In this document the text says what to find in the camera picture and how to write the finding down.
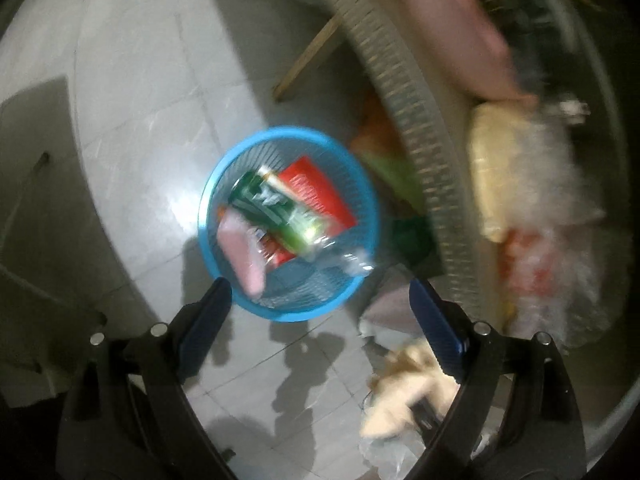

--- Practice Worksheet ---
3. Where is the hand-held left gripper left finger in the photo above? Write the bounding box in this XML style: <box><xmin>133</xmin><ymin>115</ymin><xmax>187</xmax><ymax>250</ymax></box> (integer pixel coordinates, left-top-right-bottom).
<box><xmin>56</xmin><ymin>277</ymin><xmax>236</xmax><ymax>480</ymax></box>

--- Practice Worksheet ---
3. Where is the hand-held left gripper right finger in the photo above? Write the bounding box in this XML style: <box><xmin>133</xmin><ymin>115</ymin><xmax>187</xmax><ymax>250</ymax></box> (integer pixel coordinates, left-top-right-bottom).
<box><xmin>402</xmin><ymin>278</ymin><xmax>586</xmax><ymax>480</ymax></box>

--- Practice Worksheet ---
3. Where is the pink plastic wrapper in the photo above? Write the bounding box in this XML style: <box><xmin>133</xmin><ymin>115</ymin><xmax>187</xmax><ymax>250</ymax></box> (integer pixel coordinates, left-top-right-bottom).
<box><xmin>216</xmin><ymin>209</ymin><xmax>267</xmax><ymax>297</ymax></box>

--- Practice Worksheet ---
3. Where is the blue plastic basket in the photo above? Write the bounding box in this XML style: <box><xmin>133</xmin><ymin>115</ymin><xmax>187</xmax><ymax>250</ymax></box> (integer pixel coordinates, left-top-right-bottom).
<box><xmin>197</xmin><ymin>126</ymin><xmax>379</xmax><ymax>323</ymax></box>

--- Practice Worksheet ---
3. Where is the red snack bag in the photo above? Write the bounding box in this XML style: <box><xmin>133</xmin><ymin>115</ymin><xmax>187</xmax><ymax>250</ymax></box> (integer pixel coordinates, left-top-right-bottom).
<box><xmin>260</xmin><ymin>156</ymin><xmax>358</xmax><ymax>268</ymax></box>

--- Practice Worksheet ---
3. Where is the beige crumpled cloth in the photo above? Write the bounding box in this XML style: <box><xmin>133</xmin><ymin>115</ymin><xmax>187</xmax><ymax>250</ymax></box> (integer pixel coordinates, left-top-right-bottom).
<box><xmin>360</xmin><ymin>337</ymin><xmax>459</xmax><ymax>439</ymax></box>

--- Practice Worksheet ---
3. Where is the red filled plastic bag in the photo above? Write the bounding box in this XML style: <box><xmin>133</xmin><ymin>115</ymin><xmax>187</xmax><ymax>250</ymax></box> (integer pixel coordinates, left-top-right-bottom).
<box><xmin>502</xmin><ymin>227</ymin><xmax>567</xmax><ymax>312</ymax></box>

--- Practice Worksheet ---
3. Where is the green plastic bag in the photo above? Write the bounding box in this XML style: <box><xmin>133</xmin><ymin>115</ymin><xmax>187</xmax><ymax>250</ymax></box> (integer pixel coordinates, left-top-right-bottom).
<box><xmin>359</xmin><ymin>152</ymin><xmax>437</xmax><ymax>262</ymax></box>

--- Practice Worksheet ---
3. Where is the yellow filled plastic bag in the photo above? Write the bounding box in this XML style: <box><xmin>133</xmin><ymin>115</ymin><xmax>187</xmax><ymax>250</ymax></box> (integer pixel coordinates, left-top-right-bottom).
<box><xmin>467</xmin><ymin>102</ymin><xmax>542</xmax><ymax>244</ymax></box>

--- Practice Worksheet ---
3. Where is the clear plastic bag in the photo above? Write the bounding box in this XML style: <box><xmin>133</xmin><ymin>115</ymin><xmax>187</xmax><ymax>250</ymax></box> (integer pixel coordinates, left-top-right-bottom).
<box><xmin>520</xmin><ymin>110</ymin><xmax>617</xmax><ymax>352</ymax></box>

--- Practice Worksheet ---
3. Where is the wooden leg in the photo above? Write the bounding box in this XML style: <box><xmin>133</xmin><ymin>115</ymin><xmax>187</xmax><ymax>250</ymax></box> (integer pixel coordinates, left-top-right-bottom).
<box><xmin>271</xmin><ymin>15</ymin><xmax>344</xmax><ymax>104</ymax></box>

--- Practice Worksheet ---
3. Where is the pink plastic basin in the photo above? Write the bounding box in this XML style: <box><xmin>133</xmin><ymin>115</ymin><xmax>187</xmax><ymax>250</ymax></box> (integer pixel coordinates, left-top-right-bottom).
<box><xmin>404</xmin><ymin>0</ymin><xmax>539</xmax><ymax>107</ymax></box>

